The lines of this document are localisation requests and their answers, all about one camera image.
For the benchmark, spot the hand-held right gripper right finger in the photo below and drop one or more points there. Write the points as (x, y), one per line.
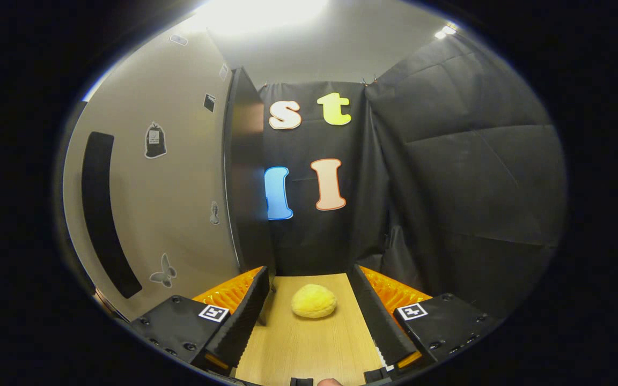
(376, 321)

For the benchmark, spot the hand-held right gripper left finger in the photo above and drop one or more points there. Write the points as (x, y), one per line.
(245, 319)

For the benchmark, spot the light grey cabinet door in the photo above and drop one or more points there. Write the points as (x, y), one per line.
(185, 187)

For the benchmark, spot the dark grey cabinet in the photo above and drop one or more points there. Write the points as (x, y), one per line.
(247, 161)

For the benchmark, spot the yellow sponge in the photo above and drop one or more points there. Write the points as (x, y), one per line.
(314, 301)

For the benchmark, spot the black backdrop cloth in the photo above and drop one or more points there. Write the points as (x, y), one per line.
(448, 187)

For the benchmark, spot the small ceiling light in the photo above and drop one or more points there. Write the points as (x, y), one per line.
(446, 31)

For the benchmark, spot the large ceiling light panel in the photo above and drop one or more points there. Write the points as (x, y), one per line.
(260, 13)

